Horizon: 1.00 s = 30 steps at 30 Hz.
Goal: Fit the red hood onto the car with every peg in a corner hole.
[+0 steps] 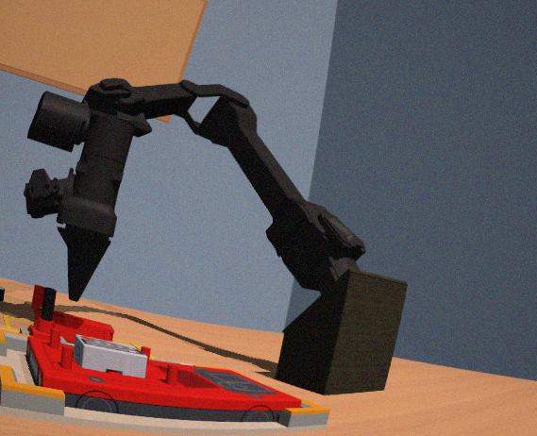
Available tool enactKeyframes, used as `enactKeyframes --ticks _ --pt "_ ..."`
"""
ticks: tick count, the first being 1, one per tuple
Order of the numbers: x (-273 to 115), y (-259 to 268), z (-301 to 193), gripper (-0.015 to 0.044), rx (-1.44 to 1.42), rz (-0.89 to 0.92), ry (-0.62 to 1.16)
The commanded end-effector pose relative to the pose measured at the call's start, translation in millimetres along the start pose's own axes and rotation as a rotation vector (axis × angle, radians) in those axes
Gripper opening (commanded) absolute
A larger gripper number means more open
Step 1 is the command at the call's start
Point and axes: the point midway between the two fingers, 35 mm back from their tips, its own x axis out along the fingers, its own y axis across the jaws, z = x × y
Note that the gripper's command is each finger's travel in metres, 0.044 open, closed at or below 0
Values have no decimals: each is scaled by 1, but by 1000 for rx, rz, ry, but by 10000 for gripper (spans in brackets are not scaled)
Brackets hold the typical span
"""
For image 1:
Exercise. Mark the yellow rectangular frame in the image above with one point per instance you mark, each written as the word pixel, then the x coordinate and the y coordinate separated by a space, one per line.
pixel 9 328

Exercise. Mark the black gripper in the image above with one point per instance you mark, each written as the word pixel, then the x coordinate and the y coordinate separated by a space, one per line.
pixel 90 218

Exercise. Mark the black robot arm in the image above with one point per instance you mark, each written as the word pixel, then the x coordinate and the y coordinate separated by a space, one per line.
pixel 314 244

